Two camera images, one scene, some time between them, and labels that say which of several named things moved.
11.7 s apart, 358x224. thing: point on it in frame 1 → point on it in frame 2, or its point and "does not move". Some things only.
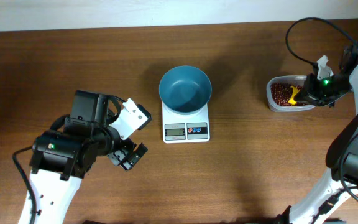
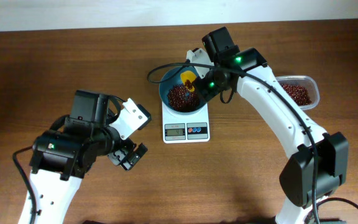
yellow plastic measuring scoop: x=294 y=91 → x=189 y=76
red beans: x=281 y=93 does not move
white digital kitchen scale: x=185 y=129 does not move
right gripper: x=310 y=93 → x=202 y=84
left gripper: x=129 y=156 does not move
